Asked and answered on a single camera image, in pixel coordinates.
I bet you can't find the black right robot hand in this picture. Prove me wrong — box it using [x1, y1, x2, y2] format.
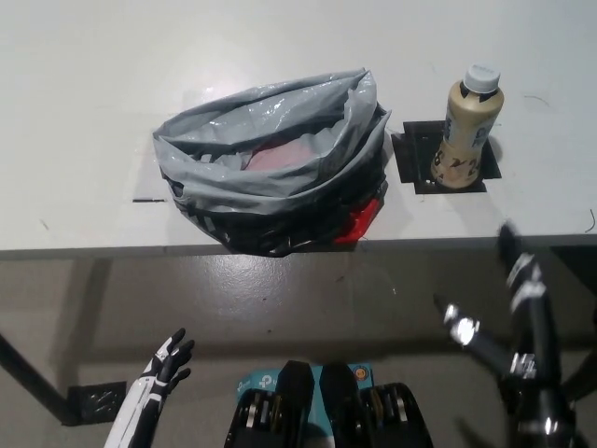
[432, 221, 569, 414]

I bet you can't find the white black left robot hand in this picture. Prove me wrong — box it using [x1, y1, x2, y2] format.
[102, 328, 196, 448]

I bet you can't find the beige protein shake bottle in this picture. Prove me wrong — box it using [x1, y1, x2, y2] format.
[429, 63, 507, 191]

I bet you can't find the grey plastic bag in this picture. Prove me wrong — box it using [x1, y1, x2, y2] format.
[151, 66, 393, 258]

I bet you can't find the black metal table leg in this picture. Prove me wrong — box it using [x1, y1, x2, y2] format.
[0, 326, 72, 417]

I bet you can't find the red plastic piece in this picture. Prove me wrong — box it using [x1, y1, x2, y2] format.
[338, 199, 380, 247]

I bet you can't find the black tape square marker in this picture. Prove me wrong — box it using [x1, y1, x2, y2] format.
[390, 119, 504, 195]

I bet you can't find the pink flat item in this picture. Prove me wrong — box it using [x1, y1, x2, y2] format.
[241, 141, 319, 175]

